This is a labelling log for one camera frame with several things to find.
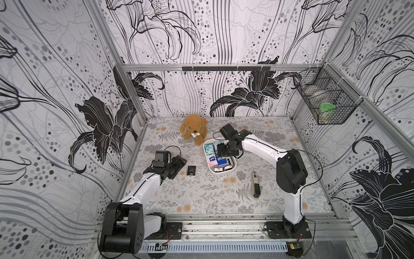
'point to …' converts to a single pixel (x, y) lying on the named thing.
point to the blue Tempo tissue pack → (222, 162)
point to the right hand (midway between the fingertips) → (223, 151)
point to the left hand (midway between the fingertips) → (186, 166)
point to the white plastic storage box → (218, 164)
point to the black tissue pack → (191, 170)
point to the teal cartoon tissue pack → (209, 149)
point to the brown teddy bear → (194, 127)
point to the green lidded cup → (326, 113)
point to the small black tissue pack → (219, 169)
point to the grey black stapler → (256, 186)
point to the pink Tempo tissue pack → (212, 159)
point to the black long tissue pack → (230, 163)
